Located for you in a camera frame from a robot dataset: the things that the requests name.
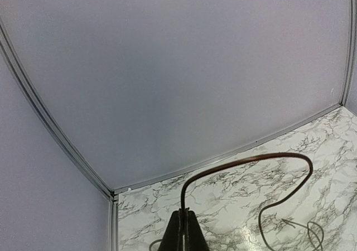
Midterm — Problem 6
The aluminium frame post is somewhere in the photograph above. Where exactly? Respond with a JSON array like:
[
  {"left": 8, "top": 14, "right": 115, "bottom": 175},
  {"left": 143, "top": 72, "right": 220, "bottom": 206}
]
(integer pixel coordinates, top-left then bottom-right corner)
[
  {"left": 339, "top": 0, "right": 356, "bottom": 108},
  {"left": 1, "top": 22, "right": 118, "bottom": 250}
]

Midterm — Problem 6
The left aluminium frame post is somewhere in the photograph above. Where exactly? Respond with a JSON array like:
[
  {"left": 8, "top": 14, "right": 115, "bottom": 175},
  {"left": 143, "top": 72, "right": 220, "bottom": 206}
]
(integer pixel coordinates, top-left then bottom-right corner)
[{"left": 1, "top": 22, "right": 118, "bottom": 250}]

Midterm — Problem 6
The thin black cable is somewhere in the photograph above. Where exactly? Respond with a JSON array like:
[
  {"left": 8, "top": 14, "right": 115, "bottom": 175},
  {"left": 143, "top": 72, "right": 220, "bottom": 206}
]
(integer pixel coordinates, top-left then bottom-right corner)
[{"left": 149, "top": 152, "right": 324, "bottom": 251}]

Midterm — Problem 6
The right aluminium frame post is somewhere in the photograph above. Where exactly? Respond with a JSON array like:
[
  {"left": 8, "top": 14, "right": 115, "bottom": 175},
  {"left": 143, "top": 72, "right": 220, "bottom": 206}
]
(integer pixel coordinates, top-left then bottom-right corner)
[{"left": 339, "top": 0, "right": 356, "bottom": 108}]

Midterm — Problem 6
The back aluminium frame rail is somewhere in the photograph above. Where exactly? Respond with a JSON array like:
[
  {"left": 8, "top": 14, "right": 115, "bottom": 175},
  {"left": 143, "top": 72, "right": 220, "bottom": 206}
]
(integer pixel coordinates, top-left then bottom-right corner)
[{"left": 113, "top": 104, "right": 341, "bottom": 195}]

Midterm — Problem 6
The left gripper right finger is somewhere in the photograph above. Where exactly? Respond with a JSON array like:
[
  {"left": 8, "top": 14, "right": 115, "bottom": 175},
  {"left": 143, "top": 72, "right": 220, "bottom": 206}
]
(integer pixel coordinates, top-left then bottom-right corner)
[{"left": 184, "top": 209, "right": 209, "bottom": 251}]

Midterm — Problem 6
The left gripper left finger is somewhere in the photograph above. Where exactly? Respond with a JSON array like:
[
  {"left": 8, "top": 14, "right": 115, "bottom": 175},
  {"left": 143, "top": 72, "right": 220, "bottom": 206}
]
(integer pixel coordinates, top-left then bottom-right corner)
[{"left": 158, "top": 210, "right": 184, "bottom": 251}]

